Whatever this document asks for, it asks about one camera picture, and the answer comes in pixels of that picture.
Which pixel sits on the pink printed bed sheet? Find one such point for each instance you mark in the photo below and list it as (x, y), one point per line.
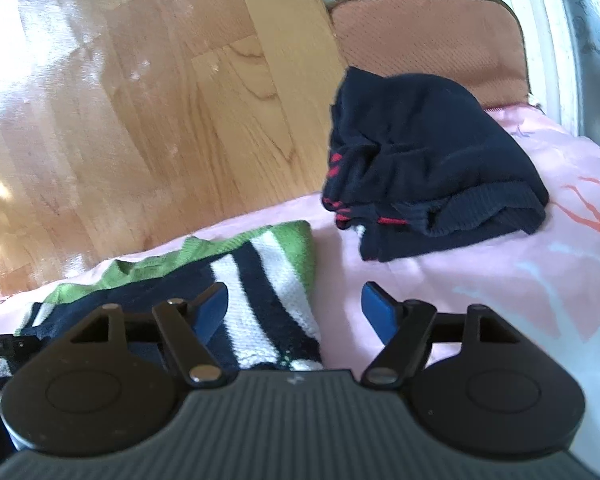
(430, 280)

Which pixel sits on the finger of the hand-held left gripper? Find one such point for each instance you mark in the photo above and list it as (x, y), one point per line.
(27, 346)

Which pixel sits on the navy green white striped sweater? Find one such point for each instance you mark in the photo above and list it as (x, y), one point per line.
(270, 300)

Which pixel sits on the white window frame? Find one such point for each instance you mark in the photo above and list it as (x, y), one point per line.
(545, 35)

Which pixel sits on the navy sweater with red pattern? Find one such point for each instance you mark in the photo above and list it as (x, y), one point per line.
(430, 135)

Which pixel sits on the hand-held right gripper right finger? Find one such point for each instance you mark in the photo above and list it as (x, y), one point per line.
(380, 310)

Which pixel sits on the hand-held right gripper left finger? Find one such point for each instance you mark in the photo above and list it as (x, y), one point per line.
(211, 312)

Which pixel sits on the brown mesh cushion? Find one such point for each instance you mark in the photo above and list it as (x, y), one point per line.
(430, 40)

